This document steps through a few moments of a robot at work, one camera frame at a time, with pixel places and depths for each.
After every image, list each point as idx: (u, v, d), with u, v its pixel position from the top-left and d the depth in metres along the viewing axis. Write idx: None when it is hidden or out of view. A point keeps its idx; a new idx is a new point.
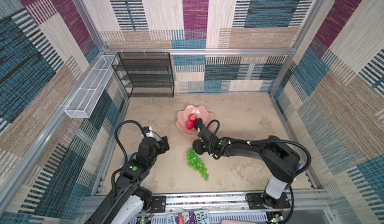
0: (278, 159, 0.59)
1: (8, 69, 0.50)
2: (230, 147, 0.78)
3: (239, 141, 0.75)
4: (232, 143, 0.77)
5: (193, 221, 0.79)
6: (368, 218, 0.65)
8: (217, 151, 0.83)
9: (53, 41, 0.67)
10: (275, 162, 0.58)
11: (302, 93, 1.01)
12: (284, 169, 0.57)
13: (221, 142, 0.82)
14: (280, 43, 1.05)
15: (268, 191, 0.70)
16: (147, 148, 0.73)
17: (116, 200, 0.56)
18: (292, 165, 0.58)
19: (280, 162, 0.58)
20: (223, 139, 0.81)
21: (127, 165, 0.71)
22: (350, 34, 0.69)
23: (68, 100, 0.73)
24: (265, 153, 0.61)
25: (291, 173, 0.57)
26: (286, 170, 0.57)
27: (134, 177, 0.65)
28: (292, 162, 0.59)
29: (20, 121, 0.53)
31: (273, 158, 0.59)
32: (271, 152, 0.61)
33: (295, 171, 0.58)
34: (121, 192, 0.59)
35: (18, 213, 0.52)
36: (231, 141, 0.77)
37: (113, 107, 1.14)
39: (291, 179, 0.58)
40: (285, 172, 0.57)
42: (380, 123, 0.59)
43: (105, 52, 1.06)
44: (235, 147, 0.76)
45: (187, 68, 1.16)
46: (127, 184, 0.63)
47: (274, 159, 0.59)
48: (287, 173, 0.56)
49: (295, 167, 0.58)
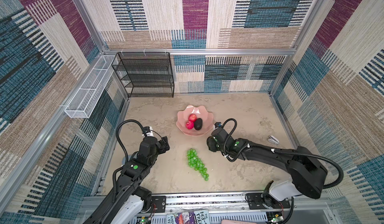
0: (307, 173, 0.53)
1: (8, 69, 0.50)
2: (249, 151, 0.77)
3: (260, 147, 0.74)
4: (251, 147, 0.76)
5: (193, 221, 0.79)
6: (368, 218, 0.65)
8: (233, 153, 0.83)
9: (53, 41, 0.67)
10: (305, 176, 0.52)
11: (302, 93, 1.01)
12: (313, 185, 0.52)
13: (238, 143, 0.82)
14: (280, 43, 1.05)
15: (271, 192, 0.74)
16: (148, 147, 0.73)
17: (117, 198, 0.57)
18: (320, 181, 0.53)
19: (309, 176, 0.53)
20: (240, 142, 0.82)
21: (128, 164, 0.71)
22: (349, 34, 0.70)
23: (68, 99, 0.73)
24: (293, 166, 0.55)
25: (319, 190, 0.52)
26: (314, 185, 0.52)
27: (135, 175, 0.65)
28: (320, 176, 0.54)
29: (20, 121, 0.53)
31: (303, 172, 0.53)
32: (300, 165, 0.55)
33: (321, 186, 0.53)
34: (122, 190, 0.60)
35: (18, 213, 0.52)
36: (250, 145, 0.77)
37: (113, 107, 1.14)
39: (317, 195, 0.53)
40: (312, 188, 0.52)
42: (380, 123, 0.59)
43: (105, 52, 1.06)
44: (255, 152, 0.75)
45: (187, 68, 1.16)
46: (128, 183, 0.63)
47: (304, 173, 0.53)
48: (315, 189, 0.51)
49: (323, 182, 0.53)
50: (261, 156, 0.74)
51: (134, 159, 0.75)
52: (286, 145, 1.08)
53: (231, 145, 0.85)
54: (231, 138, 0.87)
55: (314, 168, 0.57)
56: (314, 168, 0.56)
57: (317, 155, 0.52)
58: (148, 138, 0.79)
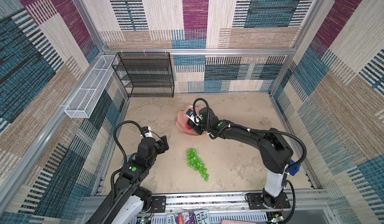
0: (273, 150, 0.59)
1: (8, 69, 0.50)
2: (229, 130, 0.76)
3: (239, 127, 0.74)
4: (231, 127, 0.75)
5: (193, 221, 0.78)
6: (368, 218, 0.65)
8: (215, 131, 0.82)
9: (53, 41, 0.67)
10: (272, 154, 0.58)
11: (302, 93, 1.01)
12: (277, 162, 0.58)
13: (221, 123, 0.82)
14: (280, 43, 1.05)
15: (266, 188, 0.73)
16: (146, 148, 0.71)
17: (115, 201, 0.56)
18: (284, 159, 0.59)
19: (274, 154, 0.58)
20: (223, 122, 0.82)
21: (127, 166, 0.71)
22: (350, 34, 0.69)
23: (68, 100, 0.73)
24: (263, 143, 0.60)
25: (282, 166, 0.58)
26: (278, 162, 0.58)
27: (134, 177, 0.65)
28: (285, 155, 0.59)
29: (21, 121, 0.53)
31: (269, 149, 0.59)
32: (268, 144, 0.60)
33: (285, 163, 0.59)
34: (121, 193, 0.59)
35: (18, 213, 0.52)
36: (231, 124, 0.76)
37: (113, 107, 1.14)
39: (279, 170, 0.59)
40: (276, 164, 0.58)
42: (380, 123, 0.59)
43: (105, 52, 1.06)
44: (234, 131, 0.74)
45: (187, 68, 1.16)
46: (127, 185, 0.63)
47: (271, 150, 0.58)
48: (278, 165, 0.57)
49: (286, 160, 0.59)
50: (238, 135, 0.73)
51: (132, 161, 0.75)
52: None
53: (215, 125, 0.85)
54: (216, 118, 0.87)
55: (281, 147, 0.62)
56: (281, 148, 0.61)
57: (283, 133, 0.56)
58: (146, 139, 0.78)
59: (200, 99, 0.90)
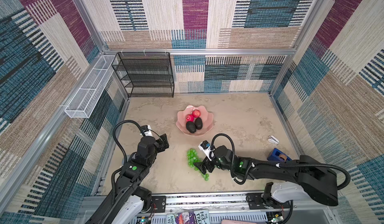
0: (318, 182, 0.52)
1: (8, 69, 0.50)
2: (255, 170, 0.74)
3: (265, 164, 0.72)
4: (256, 166, 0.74)
5: (193, 221, 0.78)
6: (368, 218, 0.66)
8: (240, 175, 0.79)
9: (54, 41, 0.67)
10: (317, 187, 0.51)
11: (302, 93, 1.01)
12: (326, 193, 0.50)
13: (243, 164, 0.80)
14: (280, 43, 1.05)
15: (275, 194, 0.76)
16: (145, 148, 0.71)
17: (116, 199, 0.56)
18: (332, 186, 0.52)
19: (320, 185, 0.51)
20: (245, 162, 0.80)
21: (127, 165, 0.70)
22: (350, 33, 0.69)
23: (68, 99, 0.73)
24: (303, 178, 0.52)
25: (335, 196, 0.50)
26: (329, 193, 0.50)
27: (134, 176, 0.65)
28: (331, 182, 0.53)
29: (20, 121, 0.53)
31: (314, 183, 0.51)
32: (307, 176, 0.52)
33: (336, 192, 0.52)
34: (121, 192, 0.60)
35: (18, 213, 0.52)
36: (254, 164, 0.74)
37: (113, 107, 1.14)
39: (335, 203, 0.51)
40: (328, 196, 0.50)
42: (380, 123, 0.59)
43: (105, 52, 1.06)
44: (262, 170, 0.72)
45: (187, 68, 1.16)
46: (127, 184, 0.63)
47: (315, 183, 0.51)
48: (331, 197, 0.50)
49: (335, 186, 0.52)
50: (268, 173, 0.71)
51: (132, 160, 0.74)
52: (286, 145, 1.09)
53: (237, 166, 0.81)
54: (236, 158, 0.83)
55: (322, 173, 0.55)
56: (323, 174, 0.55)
57: (325, 164, 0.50)
58: (145, 137, 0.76)
59: (221, 134, 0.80)
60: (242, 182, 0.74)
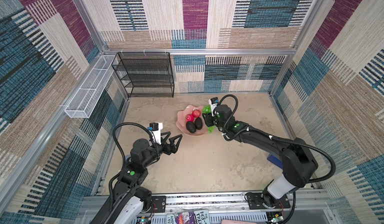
0: (298, 163, 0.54)
1: (8, 69, 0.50)
2: (247, 134, 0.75)
3: (259, 132, 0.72)
4: (250, 131, 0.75)
5: (193, 221, 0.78)
6: (368, 218, 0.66)
8: (230, 133, 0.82)
9: (53, 41, 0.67)
10: (295, 166, 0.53)
11: (302, 93, 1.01)
12: (300, 175, 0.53)
13: (238, 125, 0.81)
14: (280, 43, 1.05)
15: (270, 188, 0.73)
16: (138, 154, 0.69)
17: (114, 206, 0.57)
18: (309, 172, 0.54)
19: (299, 167, 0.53)
20: (240, 124, 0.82)
21: (125, 170, 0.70)
22: (350, 33, 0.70)
23: (68, 100, 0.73)
24: (287, 154, 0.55)
25: (305, 179, 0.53)
26: (302, 175, 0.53)
27: (132, 182, 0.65)
28: (310, 169, 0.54)
29: (20, 121, 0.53)
31: (294, 162, 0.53)
32: (292, 154, 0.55)
33: (309, 178, 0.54)
34: (119, 198, 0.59)
35: (18, 213, 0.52)
36: (249, 128, 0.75)
37: (113, 107, 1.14)
39: (301, 185, 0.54)
40: (299, 177, 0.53)
42: (380, 123, 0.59)
43: (105, 52, 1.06)
44: (253, 136, 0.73)
45: (187, 68, 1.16)
46: (125, 190, 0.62)
47: (293, 162, 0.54)
48: (301, 178, 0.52)
49: (310, 174, 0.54)
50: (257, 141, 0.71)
51: (129, 164, 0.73)
52: None
53: (231, 126, 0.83)
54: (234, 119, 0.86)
55: (306, 160, 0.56)
56: (306, 161, 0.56)
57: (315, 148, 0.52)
58: (139, 143, 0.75)
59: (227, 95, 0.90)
60: (231, 138, 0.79)
